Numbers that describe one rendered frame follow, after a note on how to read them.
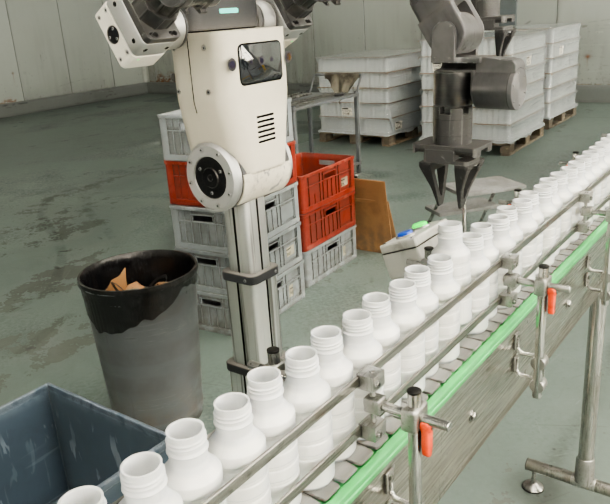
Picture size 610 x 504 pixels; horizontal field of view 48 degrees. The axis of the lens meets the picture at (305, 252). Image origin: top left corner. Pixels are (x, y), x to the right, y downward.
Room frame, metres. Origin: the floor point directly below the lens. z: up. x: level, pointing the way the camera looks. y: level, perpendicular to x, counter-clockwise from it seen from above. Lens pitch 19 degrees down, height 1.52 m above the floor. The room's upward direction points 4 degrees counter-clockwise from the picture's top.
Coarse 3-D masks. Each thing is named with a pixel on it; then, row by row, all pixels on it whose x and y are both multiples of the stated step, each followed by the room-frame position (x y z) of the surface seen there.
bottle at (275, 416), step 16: (256, 368) 0.66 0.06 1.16; (272, 368) 0.66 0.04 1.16; (256, 384) 0.63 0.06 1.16; (272, 384) 0.63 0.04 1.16; (256, 400) 0.63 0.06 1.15; (272, 400) 0.63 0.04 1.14; (256, 416) 0.63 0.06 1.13; (272, 416) 0.63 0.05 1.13; (288, 416) 0.63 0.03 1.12; (272, 432) 0.62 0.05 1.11; (288, 448) 0.63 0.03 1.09; (272, 464) 0.62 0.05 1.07; (288, 464) 0.63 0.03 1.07; (272, 480) 0.62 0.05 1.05; (288, 480) 0.62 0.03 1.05; (272, 496) 0.62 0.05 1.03
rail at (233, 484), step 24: (552, 216) 1.29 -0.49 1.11; (528, 240) 1.18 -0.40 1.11; (408, 336) 0.82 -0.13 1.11; (456, 336) 0.94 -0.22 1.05; (384, 360) 0.77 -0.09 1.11; (432, 360) 0.87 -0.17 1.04; (408, 384) 0.82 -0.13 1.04; (288, 432) 0.62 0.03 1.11; (360, 432) 0.72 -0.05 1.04; (264, 456) 0.58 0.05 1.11; (336, 456) 0.68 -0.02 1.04; (240, 480) 0.55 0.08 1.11; (312, 480) 0.64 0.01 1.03
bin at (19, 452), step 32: (0, 416) 0.98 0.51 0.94; (32, 416) 1.02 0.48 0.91; (64, 416) 1.03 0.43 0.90; (96, 416) 0.98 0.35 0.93; (128, 416) 0.93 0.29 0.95; (0, 448) 0.97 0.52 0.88; (32, 448) 1.01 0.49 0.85; (64, 448) 1.05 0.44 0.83; (96, 448) 0.99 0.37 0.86; (128, 448) 0.93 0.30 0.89; (160, 448) 0.85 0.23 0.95; (0, 480) 0.96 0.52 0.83; (32, 480) 1.00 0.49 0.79; (64, 480) 1.05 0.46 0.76; (96, 480) 1.00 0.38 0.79
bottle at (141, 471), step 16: (128, 464) 0.51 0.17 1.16; (144, 464) 0.52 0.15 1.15; (160, 464) 0.50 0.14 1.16; (128, 480) 0.49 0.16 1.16; (144, 480) 0.49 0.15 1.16; (160, 480) 0.50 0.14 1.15; (128, 496) 0.49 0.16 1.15; (144, 496) 0.49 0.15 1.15; (160, 496) 0.49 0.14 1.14; (176, 496) 0.51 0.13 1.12
